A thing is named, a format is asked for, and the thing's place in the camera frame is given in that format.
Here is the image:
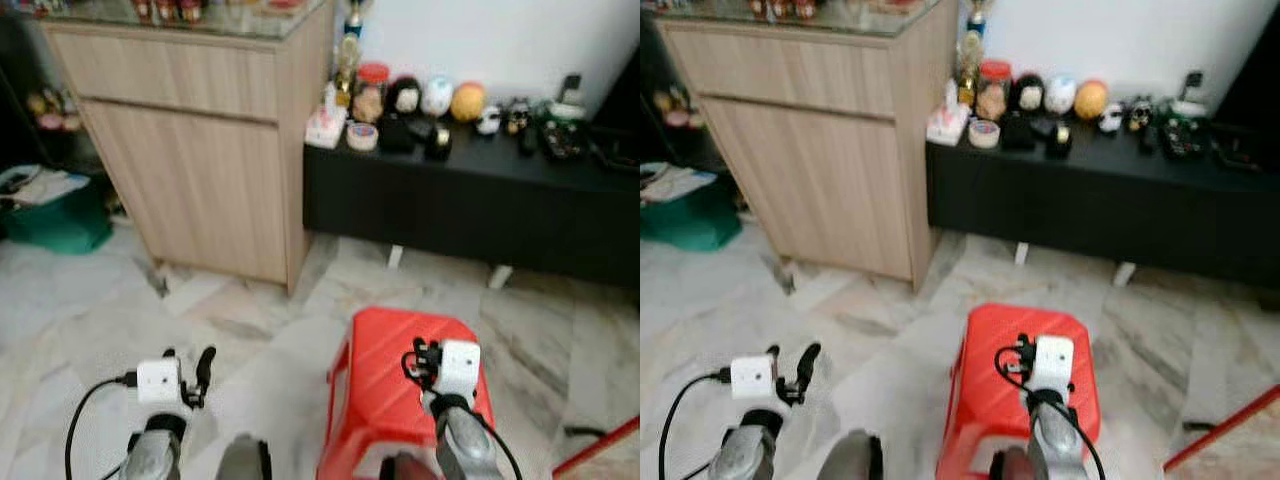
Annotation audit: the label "black low bench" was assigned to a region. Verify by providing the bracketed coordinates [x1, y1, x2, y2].
[924, 95, 1280, 292]
[302, 98, 641, 292]

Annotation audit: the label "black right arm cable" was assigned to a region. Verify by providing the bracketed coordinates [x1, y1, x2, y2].
[1066, 398, 1108, 480]
[468, 403, 524, 480]

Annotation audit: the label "white papers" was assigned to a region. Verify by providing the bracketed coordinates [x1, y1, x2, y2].
[640, 161, 717, 205]
[0, 164, 92, 207]

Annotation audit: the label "gold trophy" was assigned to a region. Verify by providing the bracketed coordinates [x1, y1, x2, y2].
[334, 0, 367, 107]
[957, 0, 990, 107]

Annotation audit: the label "light wooden cabinet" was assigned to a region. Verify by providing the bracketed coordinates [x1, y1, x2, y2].
[658, 0, 962, 292]
[38, 0, 338, 297]

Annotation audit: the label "red plastic stool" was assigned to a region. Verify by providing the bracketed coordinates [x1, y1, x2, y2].
[934, 302, 1102, 480]
[317, 306, 497, 480]

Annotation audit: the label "red stick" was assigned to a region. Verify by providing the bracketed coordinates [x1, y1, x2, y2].
[1162, 384, 1280, 472]
[551, 414, 641, 477]

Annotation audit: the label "dark green clutter pile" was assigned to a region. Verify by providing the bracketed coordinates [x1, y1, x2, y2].
[1158, 98, 1213, 163]
[538, 98, 593, 163]

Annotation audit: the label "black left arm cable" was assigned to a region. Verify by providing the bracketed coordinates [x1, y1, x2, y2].
[658, 369, 732, 480]
[64, 371, 139, 480]

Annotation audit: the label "orange round figure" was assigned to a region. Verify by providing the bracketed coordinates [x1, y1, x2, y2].
[1073, 79, 1110, 122]
[450, 81, 489, 124]

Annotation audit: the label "green storage box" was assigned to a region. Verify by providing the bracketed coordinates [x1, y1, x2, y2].
[0, 178, 114, 255]
[640, 176, 742, 252]

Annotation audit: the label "white round figure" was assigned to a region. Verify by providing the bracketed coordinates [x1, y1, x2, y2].
[1043, 74, 1079, 115]
[420, 76, 456, 119]

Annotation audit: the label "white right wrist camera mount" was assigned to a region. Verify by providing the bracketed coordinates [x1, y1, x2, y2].
[1034, 335, 1077, 393]
[439, 340, 482, 397]

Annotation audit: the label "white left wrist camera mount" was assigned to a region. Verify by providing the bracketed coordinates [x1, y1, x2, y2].
[137, 358, 183, 404]
[730, 355, 778, 401]

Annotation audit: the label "pink tissue box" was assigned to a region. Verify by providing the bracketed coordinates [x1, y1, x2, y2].
[926, 80, 970, 147]
[304, 84, 349, 150]

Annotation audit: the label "red-lidded glass jar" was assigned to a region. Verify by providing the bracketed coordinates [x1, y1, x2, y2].
[977, 59, 1014, 122]
[354, 61, 392, 124]

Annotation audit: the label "black-haired doll figure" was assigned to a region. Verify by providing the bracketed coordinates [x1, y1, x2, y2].
[385, 74, 424, 117]
[1008, 72, 1047, 115]

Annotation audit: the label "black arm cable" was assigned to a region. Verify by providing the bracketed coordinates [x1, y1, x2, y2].
[64, 371, 139, 480]
[658, 369, 732, 480]
[468, 403, 524, 480]
[1066, 398, 1108, 480]

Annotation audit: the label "black box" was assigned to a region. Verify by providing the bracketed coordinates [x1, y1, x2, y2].
[999, 111, 1039, 152]
[377, 113, 417, 155]

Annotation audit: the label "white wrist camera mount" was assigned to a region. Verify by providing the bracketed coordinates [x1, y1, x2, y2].
[1034, 335, 1077, 393]
[730, 355, 778, 401]
[137, 358, 183, 404]
[439, 340, 482, 397]

